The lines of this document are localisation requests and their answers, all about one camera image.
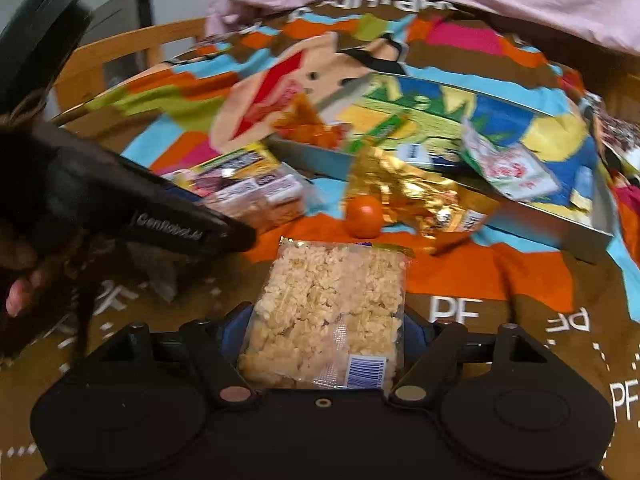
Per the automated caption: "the puffed rice cracker pack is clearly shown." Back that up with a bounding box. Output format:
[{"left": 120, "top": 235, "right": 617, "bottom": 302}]
[{"left": 238, "top": 238, "right": 407, "bottom": 392}]

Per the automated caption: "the gold foil snack bag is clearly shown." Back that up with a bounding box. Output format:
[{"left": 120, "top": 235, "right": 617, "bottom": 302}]
[{"left": 344, "top": 148, "right": 500, "bottom": 254}]

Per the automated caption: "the yellow biscuit snack pack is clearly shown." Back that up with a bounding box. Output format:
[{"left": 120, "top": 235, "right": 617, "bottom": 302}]
[{"left": 165, "top": 142, "right": 318, "bottom": 234}]

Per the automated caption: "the person's left hand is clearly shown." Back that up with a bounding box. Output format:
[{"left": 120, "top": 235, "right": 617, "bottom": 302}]
[{"left": 6, "top": 270, "right": 47, "bottom": 318}]

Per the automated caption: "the small orange fruit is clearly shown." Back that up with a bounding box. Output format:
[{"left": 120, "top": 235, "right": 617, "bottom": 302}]
[{"left": 344, "top": 195, "right": 385, "bottom": 240}]

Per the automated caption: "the colourful cartoon bed blanket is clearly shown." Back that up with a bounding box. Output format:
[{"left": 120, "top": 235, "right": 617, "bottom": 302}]
[{"left": 1, "top": 0, "right": 639, "bottom": 479}]

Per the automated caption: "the white red snack packet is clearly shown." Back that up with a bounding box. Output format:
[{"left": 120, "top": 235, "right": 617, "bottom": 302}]
[{"left": 460, "top": 118, "right": 561, "bottom": 202}]

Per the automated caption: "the grey door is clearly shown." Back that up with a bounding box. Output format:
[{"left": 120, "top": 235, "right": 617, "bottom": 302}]
[{"left": 80, "top": 0, "right": 155, "bottom": 88}]

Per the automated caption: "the colourful metal tray box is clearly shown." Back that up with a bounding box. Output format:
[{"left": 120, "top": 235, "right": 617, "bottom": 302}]
[{"left": 264, "top": 71, "right": 618, "bottom": 261}]

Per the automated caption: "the orange snack packet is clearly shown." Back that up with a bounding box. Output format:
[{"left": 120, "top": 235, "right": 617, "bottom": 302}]
[{"left": 271, "top": 93, "right": 352, "bottom": 150}]

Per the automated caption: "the wooden bed frame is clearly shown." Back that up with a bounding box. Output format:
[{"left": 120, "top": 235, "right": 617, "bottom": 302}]
[{"left": 52, "top": 18, "right": 206, "bottom": 125}]

